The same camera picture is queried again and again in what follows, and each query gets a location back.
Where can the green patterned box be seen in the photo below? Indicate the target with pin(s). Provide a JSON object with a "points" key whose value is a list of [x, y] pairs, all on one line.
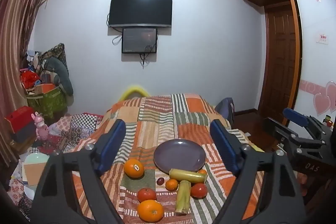
{"points": [[50, 104]]}

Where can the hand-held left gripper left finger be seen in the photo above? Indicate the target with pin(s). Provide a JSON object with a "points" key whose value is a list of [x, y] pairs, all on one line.
{"points": [[113, 145]]}

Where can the black white checkered cloth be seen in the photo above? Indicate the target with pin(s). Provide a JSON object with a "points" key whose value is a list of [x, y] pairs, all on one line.
{"points": [[90, 121]]}

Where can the red tomato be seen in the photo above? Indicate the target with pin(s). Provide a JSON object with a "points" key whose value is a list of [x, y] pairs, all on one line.
{"points": [[198, 190], [146, 194]]}

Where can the plain orange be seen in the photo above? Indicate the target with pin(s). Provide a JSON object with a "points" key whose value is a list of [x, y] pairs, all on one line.
{"points": [[150, 211]]}

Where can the floral quilt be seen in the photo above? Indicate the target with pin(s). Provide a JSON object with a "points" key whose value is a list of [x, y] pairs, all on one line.
{"points": [[68, 132]]}

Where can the brown wooden door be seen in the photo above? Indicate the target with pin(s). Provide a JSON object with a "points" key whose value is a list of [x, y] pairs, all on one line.
{"points": [[279, 61]]}

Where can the pink toy figure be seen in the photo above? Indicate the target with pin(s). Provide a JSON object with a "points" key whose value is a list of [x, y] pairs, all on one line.
{"points": [[41, 128]]}

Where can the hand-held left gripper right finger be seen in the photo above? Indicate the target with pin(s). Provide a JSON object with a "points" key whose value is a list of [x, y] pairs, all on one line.
{"points": [[223, 145]]}

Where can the green sugarcane piece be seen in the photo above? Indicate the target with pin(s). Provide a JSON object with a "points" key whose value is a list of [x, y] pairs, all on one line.
{"points": [[183, 197]]}

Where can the brown striped curtain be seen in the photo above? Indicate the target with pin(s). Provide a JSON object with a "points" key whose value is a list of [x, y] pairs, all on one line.
{"points": [[15, 43]]}

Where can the striped patchwork blanket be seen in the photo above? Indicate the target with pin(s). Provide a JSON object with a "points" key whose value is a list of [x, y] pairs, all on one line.
{"points": [[157, 121]]}

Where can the white wardrobe door pink hearts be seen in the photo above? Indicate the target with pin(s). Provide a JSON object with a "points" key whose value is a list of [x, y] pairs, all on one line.
{"points": [[315, 69]]}

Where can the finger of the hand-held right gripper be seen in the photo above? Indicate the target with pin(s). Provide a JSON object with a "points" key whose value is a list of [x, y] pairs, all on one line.
{"points": [[296, 116], [278, 129]]}

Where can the brown cardboard sheet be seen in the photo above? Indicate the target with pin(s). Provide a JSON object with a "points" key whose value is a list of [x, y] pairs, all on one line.
{"points": [[32, 174]]}

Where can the red box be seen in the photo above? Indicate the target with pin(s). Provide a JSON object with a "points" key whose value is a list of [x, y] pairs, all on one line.
{"points": [[19, 117]]}

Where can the dark patterned folded blanket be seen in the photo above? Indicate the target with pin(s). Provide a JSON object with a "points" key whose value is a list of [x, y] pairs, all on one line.
{"points": [[56, 52]]}

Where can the small black wall monitor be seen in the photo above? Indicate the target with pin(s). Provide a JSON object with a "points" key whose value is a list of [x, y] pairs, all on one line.
{"points": [[139, 40]]}

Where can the orange cardboard box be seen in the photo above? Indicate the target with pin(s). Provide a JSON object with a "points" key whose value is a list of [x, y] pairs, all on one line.
{"points": [[45, 88]]}

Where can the large orange with sticker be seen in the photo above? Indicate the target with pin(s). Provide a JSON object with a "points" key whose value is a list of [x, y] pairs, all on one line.
{"points": [[132, 170]]}

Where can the grey green plush pillow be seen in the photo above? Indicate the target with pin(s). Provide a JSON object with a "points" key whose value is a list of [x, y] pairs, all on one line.
{"points": [[61, 73]]}

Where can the black wall television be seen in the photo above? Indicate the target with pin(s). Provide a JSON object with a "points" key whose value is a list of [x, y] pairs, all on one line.
{"points": [[141, 9]]}

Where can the pale green round lid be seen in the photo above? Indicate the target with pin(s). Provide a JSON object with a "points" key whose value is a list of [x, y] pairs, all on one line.
{"points": [[35, 158]]}

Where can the small mandarin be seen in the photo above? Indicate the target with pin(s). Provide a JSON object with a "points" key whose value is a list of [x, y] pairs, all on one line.
{"points": [[172, 184], [203, 172]]}

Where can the paper notice on wardrobe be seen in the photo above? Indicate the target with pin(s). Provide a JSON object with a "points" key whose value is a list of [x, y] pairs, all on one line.
{"points": [[322, 38]]}

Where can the purple plate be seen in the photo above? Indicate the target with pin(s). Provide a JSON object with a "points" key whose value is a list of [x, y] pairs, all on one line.
{"points": [[178, 154]]}

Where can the red plastic bag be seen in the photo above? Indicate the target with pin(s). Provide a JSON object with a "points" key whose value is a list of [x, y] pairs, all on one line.
{"points": [[29, 79]]}

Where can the yellow foam arch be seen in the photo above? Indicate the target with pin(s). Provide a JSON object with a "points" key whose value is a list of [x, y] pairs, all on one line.
{"points": [[132, 90]]}

